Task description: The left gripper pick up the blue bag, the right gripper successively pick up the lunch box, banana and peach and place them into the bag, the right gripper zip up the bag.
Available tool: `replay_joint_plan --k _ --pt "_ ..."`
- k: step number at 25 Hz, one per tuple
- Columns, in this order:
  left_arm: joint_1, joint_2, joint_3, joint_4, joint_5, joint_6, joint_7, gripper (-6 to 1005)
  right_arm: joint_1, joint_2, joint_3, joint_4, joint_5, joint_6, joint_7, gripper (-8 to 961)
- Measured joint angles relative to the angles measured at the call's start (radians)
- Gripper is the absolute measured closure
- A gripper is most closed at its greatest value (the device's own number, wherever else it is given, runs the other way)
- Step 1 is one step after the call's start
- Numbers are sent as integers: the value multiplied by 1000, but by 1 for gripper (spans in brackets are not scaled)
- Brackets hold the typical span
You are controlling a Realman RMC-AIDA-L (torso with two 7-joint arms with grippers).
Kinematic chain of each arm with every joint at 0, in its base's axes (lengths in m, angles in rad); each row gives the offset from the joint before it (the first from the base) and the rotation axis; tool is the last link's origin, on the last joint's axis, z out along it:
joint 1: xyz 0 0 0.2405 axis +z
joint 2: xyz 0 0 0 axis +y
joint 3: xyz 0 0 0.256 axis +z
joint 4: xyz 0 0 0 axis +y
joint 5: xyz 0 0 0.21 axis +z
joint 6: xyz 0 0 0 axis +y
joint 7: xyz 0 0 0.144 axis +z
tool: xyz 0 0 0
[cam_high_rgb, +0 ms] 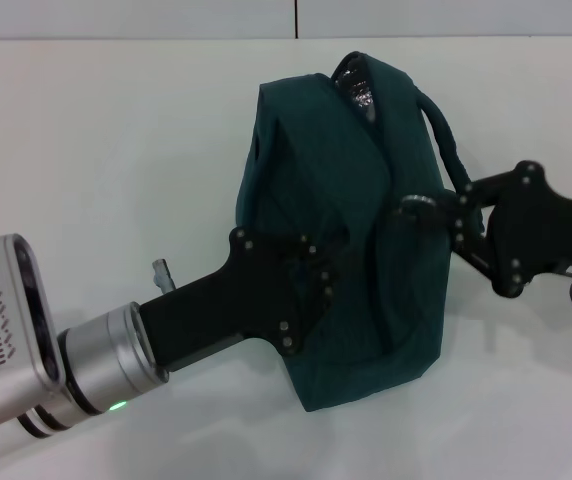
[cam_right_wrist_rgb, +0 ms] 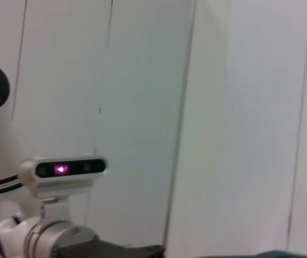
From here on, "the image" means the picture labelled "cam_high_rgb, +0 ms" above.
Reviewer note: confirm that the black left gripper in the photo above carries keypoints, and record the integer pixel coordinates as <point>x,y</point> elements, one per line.
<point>236,300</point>

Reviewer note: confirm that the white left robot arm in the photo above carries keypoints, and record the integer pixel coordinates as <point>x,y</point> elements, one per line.
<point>106,360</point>

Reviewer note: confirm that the dark teal lunch bag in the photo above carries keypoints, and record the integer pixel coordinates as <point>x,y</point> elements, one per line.
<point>396,300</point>

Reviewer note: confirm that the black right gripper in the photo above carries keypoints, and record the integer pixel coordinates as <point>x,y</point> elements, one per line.
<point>541,230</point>

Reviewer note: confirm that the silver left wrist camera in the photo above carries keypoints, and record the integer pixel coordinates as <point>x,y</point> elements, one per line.
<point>6,330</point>

